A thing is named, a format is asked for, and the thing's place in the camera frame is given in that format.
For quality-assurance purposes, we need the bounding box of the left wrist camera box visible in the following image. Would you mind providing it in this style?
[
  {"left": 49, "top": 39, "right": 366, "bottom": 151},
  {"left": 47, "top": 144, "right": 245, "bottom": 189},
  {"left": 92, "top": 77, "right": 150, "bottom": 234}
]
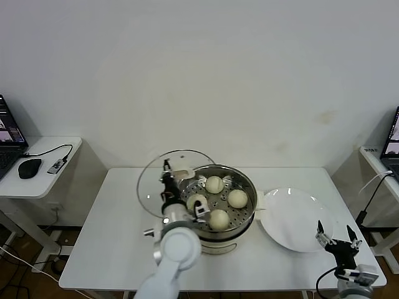
[{"left": 191, "top": 201, "right": 210, "bottom": 222}]

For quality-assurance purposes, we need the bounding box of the stainless steel steamer basket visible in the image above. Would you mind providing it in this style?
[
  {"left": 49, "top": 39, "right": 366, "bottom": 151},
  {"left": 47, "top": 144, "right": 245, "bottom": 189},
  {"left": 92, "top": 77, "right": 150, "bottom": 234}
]
[{"left": 168, "top": 164, "right": 266, "bottom": 237}]

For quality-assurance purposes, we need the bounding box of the white floor cable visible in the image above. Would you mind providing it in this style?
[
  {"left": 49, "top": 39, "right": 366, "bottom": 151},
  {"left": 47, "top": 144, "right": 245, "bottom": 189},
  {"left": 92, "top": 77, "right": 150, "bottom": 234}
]
[{"left": 0, "top": 245, "right": 62, "bottom": 285}]

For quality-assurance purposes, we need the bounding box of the black computer mouse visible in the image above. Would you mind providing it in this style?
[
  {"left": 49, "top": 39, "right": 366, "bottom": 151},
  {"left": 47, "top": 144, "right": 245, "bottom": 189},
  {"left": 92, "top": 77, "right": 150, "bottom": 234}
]
[{"left": 17, "top": 158, "right": 42, "bottom": 180}]

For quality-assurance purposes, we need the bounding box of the white side table with cables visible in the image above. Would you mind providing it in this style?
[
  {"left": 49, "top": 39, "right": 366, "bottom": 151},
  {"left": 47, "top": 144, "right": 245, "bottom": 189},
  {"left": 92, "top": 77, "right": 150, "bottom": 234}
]
[{"left": 358, "top": 145, "right": 399, "bottom": 275}]

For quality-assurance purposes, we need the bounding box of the black laptop with cables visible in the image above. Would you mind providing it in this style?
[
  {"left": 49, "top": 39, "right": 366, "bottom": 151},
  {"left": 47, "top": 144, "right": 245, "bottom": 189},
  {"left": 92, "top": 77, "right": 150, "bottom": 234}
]
[{"left": 380, "top": 105, "right": 399, "bottom": 183}]

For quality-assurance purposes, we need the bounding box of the white round plate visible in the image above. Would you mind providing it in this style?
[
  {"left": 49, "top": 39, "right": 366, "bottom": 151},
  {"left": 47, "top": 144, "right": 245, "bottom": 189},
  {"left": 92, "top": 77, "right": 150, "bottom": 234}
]
[{"left": 259, "top": 187, "right": 335, "bottom": 253}]

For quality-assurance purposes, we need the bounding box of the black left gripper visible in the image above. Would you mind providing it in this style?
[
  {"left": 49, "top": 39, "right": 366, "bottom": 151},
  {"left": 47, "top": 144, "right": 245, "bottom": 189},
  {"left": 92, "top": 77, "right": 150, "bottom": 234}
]
[{"left": 161, "top": 159, "right": 182, "bottom": 205}]

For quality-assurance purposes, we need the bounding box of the glass lid with cream handle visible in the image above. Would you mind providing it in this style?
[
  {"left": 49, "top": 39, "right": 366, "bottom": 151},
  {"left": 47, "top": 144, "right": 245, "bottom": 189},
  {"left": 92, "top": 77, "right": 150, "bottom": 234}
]
[{"left": 136, "top": 149, "right": 221, "bottom": 221}]

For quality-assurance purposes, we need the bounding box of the cream electric cooking pot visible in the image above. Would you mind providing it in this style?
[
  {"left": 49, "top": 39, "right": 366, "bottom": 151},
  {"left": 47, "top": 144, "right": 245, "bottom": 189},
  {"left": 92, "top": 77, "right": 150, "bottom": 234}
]
[{"left": 199, "top": 211, "right": 257, "bottom": 256}]

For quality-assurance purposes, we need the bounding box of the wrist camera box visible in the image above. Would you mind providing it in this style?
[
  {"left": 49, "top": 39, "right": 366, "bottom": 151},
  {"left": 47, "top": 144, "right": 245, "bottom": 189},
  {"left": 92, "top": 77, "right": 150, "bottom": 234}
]
[
  {"left": 191, "top": 201, "right": 210, "bottom": 222},
  {"left": 337, "top": 263, "right": 380, "bottom": 285}
]

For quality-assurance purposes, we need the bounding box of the white steamed baozi bun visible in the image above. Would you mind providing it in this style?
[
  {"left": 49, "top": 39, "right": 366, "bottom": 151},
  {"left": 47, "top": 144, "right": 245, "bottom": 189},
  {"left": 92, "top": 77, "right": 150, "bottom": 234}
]
[
  {"left": 204, "top": 176, "right": 224, "bottom": 196},
  {"left": 227, "top": 189, "right": 249, "bottom": 209},
  {"left": 186, "top": 193, "right": 206, "bottom": 212},
  {"left": 208, "top": 209, "right": 231, "bottom": 232}
]

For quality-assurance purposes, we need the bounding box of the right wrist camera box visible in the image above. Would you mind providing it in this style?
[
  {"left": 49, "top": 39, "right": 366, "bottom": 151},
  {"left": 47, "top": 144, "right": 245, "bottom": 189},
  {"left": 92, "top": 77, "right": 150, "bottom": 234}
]
[{"left": 337, "top": 263, "right": 380, "bottom": 285}]

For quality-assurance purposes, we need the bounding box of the black usb hub cable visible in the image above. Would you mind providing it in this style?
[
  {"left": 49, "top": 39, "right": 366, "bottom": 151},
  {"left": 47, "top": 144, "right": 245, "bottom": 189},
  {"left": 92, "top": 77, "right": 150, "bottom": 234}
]
[{"left": 21, "top": 143, "right": 74, "bottom": 163}]

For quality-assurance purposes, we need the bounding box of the black cable with power adapter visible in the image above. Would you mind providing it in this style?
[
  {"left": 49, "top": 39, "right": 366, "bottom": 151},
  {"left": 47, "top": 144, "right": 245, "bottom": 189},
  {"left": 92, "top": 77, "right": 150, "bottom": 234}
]
[{"left": 355, "top": 174, "right": 394, "bottom": 230}]

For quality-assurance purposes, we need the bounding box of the black laptop beside mouse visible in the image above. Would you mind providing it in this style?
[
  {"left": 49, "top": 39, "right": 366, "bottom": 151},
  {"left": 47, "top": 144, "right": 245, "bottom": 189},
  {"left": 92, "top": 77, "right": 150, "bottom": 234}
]
[{"left": 0, "top": 95, "right": 29, "bottom": 182}]

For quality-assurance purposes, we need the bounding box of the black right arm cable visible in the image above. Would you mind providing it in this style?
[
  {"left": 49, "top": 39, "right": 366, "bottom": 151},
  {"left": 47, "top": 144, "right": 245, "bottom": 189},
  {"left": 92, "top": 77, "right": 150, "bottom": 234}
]
[{"left": 315, "top": 267, "right": 341, "bottom": 297}]

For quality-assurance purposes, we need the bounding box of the white side table with mouse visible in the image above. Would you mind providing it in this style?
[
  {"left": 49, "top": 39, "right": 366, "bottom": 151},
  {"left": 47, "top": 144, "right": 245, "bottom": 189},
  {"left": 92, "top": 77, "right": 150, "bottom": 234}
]
[{"left": 0, "top": 136, "right": 84, "bottom": 265}]

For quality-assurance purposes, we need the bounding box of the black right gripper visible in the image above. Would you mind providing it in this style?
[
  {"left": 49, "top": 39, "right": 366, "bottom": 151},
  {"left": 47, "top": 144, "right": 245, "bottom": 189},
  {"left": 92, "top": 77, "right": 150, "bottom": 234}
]
[{"left": 315, "top": 220, "right": 363, "bottom": 272}]

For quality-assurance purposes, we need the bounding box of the white laptop cable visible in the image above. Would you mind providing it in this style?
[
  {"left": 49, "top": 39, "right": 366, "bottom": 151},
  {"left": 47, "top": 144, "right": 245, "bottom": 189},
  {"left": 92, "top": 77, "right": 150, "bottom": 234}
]
[{"left": 358, "top": 172, "right": 393, "bottom": 196}]

